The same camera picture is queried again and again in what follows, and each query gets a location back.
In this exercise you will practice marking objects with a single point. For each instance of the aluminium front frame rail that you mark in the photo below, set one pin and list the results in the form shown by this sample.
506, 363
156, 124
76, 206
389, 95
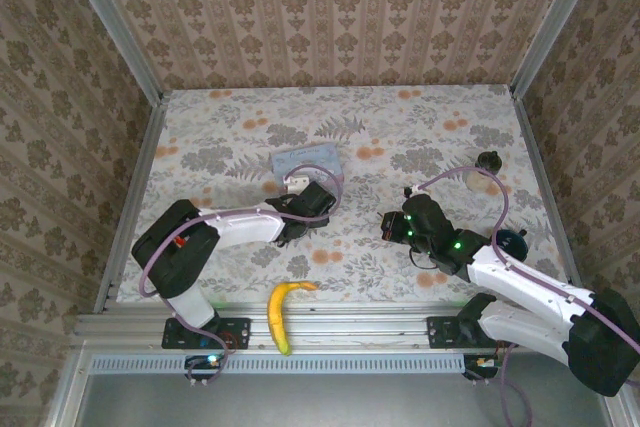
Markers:
350, 332

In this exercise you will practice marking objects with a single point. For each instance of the aluminium corner post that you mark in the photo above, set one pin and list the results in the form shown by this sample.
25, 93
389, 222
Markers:
112, 27
555, 22

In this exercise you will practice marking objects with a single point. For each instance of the aluminium left side rail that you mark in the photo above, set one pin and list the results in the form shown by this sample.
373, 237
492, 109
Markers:
145, 157

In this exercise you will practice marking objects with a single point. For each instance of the left controller board green light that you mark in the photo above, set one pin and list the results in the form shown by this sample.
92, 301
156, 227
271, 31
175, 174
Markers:
200, 364

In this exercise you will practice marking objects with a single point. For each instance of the aluminium left corner post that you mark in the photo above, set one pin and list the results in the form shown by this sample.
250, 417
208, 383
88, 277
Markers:
112, 27

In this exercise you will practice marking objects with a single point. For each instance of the right controller board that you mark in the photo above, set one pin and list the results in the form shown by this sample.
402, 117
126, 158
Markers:
480, 364

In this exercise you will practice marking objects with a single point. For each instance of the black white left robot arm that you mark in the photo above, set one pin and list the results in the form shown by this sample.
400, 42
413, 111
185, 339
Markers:
175, 257

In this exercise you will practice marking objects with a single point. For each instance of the black round knob object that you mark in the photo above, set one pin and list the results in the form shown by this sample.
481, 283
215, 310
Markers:
487, 161

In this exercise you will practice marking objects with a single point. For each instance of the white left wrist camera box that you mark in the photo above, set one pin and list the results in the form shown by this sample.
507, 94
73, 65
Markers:
296, 181

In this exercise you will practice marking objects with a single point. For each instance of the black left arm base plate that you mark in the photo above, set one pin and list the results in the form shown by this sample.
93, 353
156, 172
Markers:
240, 332

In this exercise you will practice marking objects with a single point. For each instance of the light blue cartoon pouch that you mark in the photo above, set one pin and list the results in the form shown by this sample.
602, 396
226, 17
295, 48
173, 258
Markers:
305, 157

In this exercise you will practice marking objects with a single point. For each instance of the aluminium right corner post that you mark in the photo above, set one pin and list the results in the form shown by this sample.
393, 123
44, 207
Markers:
555, 22

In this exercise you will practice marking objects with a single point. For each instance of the yellow banana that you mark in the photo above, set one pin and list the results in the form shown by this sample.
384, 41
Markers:
276, 317

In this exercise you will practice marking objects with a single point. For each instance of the grey metal shelf panel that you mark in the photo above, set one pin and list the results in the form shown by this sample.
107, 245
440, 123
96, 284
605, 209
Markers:
325, 402

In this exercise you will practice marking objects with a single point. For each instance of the aluminium right side rail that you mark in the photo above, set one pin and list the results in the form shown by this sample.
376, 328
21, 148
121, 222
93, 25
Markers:
533, 147

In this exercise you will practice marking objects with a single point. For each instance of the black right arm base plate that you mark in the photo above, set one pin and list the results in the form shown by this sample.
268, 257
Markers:
437, 332

